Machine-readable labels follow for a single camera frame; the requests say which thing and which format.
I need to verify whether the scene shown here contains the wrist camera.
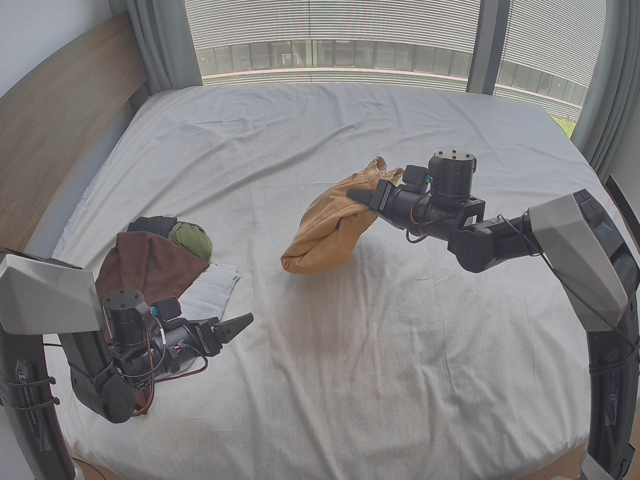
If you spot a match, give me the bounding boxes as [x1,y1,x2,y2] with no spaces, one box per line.
[151,295,182,321]
[400,164,432,189]

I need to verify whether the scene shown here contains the black garment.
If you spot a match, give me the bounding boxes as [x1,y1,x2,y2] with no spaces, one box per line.
[126,215,179,237]

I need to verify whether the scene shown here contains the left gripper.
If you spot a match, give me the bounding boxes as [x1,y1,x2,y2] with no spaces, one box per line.
[162,312,254,360]

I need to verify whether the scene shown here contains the window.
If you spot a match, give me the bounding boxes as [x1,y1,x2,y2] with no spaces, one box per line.
[180,0,608,119]

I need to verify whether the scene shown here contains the brown garment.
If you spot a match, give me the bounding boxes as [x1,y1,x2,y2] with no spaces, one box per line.
[95,232,211,419]

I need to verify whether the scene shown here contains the bed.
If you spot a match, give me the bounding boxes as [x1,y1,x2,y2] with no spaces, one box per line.
[0,10,640,480]

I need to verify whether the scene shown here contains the green garment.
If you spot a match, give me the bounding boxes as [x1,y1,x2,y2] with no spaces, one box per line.
[168,222,214,262]

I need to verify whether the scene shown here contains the pale grey garment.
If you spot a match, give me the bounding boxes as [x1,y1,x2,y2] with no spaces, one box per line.
[164,263,241,380]

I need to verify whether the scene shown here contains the grey-green curtain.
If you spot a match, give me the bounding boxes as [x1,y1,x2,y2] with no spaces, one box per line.
[104,0,203,95]
[570,0,640,179]

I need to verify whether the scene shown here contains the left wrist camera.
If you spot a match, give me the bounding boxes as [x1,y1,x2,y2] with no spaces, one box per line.
[151,295,182,321]

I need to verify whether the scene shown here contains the tan drawstring shorts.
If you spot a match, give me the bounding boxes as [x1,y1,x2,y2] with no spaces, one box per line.
[281,156,405,275]

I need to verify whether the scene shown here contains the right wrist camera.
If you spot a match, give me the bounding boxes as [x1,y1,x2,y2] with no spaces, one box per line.
[400,164,432,189]

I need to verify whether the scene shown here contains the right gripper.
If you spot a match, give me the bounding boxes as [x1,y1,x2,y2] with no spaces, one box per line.
[346,178,431,230]

